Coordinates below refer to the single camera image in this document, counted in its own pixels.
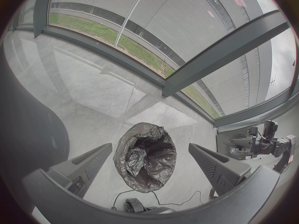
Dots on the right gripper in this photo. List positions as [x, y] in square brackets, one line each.
[254, 143]

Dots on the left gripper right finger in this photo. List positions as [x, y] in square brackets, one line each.
[224, 174]

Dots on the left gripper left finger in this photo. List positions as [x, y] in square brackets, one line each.
[79, 171]

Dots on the black plastic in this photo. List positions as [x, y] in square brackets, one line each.
[135, 162]

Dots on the black plastic bag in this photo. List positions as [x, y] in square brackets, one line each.
[161, 169]

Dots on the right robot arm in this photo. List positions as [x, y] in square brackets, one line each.
[271, 146]

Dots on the window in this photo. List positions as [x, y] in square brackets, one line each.
[222, 55]

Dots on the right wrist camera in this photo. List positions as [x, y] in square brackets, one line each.
[252, 131]

